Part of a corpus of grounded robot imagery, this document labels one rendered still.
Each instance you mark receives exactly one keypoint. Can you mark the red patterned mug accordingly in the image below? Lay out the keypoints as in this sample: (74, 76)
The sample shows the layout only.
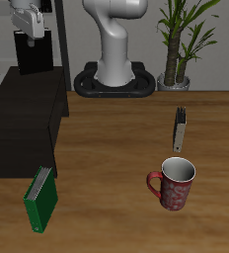
(174, 194)

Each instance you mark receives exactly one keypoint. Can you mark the black book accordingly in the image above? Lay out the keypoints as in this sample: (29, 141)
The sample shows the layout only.
(34, 59)

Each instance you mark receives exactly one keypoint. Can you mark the grey book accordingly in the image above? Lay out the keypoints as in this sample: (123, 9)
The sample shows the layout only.
(179, 135)

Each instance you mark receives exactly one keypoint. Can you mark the dark vertical post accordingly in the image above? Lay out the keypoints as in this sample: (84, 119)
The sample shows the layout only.
(63, 42)

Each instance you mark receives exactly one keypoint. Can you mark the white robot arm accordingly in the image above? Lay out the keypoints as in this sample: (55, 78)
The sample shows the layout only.
(114, 49)

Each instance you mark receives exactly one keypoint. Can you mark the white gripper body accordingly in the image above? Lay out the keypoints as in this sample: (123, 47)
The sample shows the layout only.
(27, 23)

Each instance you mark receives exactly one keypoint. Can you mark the green book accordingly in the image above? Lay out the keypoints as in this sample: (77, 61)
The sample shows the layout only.
(44, 204)

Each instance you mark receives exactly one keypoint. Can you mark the green pot plant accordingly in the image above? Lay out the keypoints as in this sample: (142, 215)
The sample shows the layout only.
(172, 49)

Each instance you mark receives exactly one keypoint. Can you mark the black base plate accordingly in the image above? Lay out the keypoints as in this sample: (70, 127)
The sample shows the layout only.
(83, 87)

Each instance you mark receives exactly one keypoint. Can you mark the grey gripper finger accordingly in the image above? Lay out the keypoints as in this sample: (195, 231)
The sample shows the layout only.
(31, 42)

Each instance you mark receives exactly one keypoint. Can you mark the dark brown wooden cabinet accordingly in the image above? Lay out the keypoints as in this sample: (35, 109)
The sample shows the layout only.
(21, 125)

